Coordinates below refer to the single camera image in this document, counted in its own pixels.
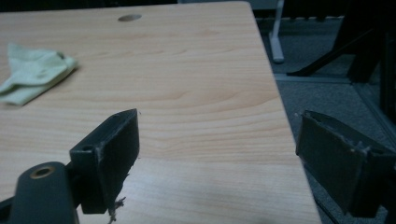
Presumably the white metal desk frame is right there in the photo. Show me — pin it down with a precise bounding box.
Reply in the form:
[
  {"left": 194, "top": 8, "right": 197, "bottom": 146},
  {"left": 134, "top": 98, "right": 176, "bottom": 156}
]
[{"left": 252, "top": 0, "right": 286, "bottom": 65}]

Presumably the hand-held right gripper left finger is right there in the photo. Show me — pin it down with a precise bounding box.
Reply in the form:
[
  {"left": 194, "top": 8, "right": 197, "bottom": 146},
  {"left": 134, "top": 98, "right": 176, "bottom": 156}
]
[{"left": 69, "top": 108, "right": 140, "bottom": 216}]

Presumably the round grey table grommet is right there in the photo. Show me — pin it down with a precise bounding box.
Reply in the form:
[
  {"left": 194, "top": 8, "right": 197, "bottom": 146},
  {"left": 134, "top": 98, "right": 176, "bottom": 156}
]
[{"left": 118, "top": 13, "right": 143, "bottom": 23}]

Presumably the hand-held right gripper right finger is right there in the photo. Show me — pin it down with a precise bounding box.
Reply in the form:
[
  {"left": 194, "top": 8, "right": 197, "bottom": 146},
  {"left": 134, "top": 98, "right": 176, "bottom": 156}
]
[{"left": 295, "top": 109, "right": 396, "bottom": 218}]

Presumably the black metal stand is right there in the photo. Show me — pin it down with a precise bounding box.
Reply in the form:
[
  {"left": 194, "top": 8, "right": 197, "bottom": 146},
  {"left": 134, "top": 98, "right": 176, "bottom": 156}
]
[{"left": 286, "top": 0, "right": 396, "bottom": 125}]

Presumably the pale green cloth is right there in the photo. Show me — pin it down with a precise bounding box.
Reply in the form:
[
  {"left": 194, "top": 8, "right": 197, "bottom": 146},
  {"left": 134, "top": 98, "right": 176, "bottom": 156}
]
[{"left": 0, "top": 42, "right": 79, "bottom": 107}]

